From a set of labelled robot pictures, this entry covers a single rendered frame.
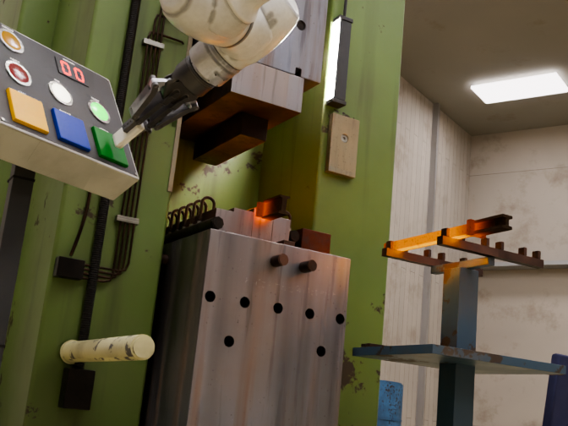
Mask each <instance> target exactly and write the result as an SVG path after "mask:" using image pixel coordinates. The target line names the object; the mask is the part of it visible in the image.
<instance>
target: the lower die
mask: <svg viewBox="0 0 568 426"><path fill-rule="evenodd" d="M215 216H219V217H220V218H221V219H223V222H224V225H223V227H222V228H221V229H219V230H220V231H224V232H225V231H227V232H231V233H236V234H239V235H244V236H248V237H252V238H258V239H263V240H266V241H271V242H275V243H276V242H279V241H282V240H287V241H289V232H290V223H291V220H288V219H284V218H277V219H275V220H272V221H270V220H266V219H262V218H261V217H257V216H256V209H255V208H253V209H251V210H241V209H238V208H232V209H230V210H223V209H220V208H215V209H213V210H209V211H206V212H205V213H202V220H201V221H205V220H208V219H210V218H212V217H215ZM198 219H199V215H197V216H195V217H194V224H196V223H197V221H198ZM190 222H191V218H189V219H187V225H186V227H189V224H190Z"/></svg>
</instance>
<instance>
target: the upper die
mask: <svg viewBox="0 0 568 426"><path fill-rule="evenodd" d="M303 83H304V78H301V77H298V76H296V75H293V74H289V73H286V72H283V71H281V70H278V69H275V68H271V67H268V66H265V65H263V64H260V63H253V64H250V65H249V66H247V67H245V68H243V69H242V70H241V71H240V72H239V73H238V74H235V75H234V76H233V77H232V78H230V79H229V80H228V81H227V82H226V83H225V84H224V85H222V86H219V87H217V86H215V87H214V88H213V89H211V90H210V91H209V92H208V93H206V94H205V95H204V96H202V97H198V99H197V100H196V101H197V103H198V106H199V110H197V111H195V112H190V113H188V114H186V115H184V116H183V118H182V124H181V130H180V137H179V139H185V140H188V141H192V142H194V143H195V140H197V139H199V138H200V137H202V136H204V135H205V134H208V133H209V132H210V131H212V130H214V129H216V128H218V127H220V126H221V125H222V124H224V123H226V122H228V121H230V120H231V119H233V118H235V117H236V116H238V115H240V114H241V113H243V112H244V113H247V114H250V115H254V116H256V117H262V118H264V119H267V120H269V121H268V128H267V130H269V129H271V128H273V127H275V126H276V125H278V124H280V123H283V122H285V121H286V120H288V119H290V118H292V117H295V116H297V115H298V114H300V113H301V109H302V100H303Z"/></svg>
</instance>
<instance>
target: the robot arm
mask: <svg viewBox="0 0 568 426"><path fill-rule="evenodd" d="M160 4H161V8H162V12H163V14H164V15H165V17H166V18H167V20H168V21H169V22H170V23H171V24H172V25H173V26H174V27H176V28H177V29H178V30H180V31H181V32H183V33H184V34H186V35H187V36H190V37H192V38H194V39H195V40H197V41H198V42H197V43H196V44H195V45H194V46H192V47H191V48H190V50H189V55H188V56H187V57H186V58H184V60H182V61H181V62H180V63H179V64H178V65H177V66H176V68H175V70H174V72H173V73H171V74H169V75H167V76H165V77H164V79H157V78H156V76H155V75H151V76H150V77H149V81H148V84H147V85H146V87H145V88H144V89H143V90H142V91H141V93H140V94H139V95H138V97H137V98H136V99H135V101H134V102H133V104H132V105H131V106H130V107H129V112H130V115H131V118H130V119H129V120H128V121H127V122H125V123H124V124H123V125H122V127H121V128H120V129H119V130H118V131H117V132H116V133H115V134H114V135H113V136H112V138H113V141H114V144H115V147H117V148H119V149H122V148H123V147H124V146H125V145H126V144H127V143H128V142H129V141H130V140H132V139H133V138H134V137H138V136H139V135H141V134H142V133H143V132H144V131H145V130H146V132H148V133H149V132H151V128H153V129H154V130H155V131H157V130H159V129H161V128H164V127H165V126H167V125H168V124H170V123H172V122H174V121H176V120H177V119H179V118H181V117H182V116H184V115H186V114H188V113H190V112H195V111H197V110H199V106H198V103H197V101H196V100H197V99H198V97H202V96H204V95H205V94H206V93H208V92H209V91H210V90H211V89H213V88H214V87H215V86H217V87H219V86H222V85H224V84H225V83H226V82H227V81H228V80H229V79H230V78H232V77H233V76H234V75H235V74H238V73H239V72H240V71H241V70H242V69H243V68H245V67H247V66H249V65H250V64H253V63H256V62H258V61H259V60H260V59H261V58H263V57H264V56H266V55H267V54H268V53H270V52H271V51H272V50H273V49H275V48H276V47H277V46H278V45H279V44H280V43H281V42H282V41H283V40H284V39H285V38H286V37H287V36H288V35H289V33H290V32H291V31H292V29H293V28H294V26H295V25H296V23H297V22H298V20H299V12H298V6H297V4H296V2H295V0H160ZM158 122H160V123H158Z"/></svg>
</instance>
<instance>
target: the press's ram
mask: <svg viewBox="0 0 568 426"><path fill-rule="evenodd" d="M295 2H296V4H297V6H298V12H299V20H298V22H297V23H296V25H295V26H294V28H293V29H292V31H291V32H290V33H289V35H288V36H287V37H286V38H285V39H284V40H283V41H282V42H281V43H280V44H279V45H278V46H277V47H276V48H275V49H273V50H272V51H271V52H270V53H268V54H267V55H266V56H264V57H263V58H261V59H260V60H259V61H258V62H257V63H260V64H263V65H265V66H268V67H271V68H275V69H278V70H281V71H283V72H286V73H289V74H293V75H296V76H298V77H301V78H304V83H303V93H304V92H305V91H307V90H310V89H312V88H314V87H315V86H316V85H319V84H320V81H321V71H322V62H323V53H324V44H325V26H326V16H327V8H328V0H295Z"/></svg>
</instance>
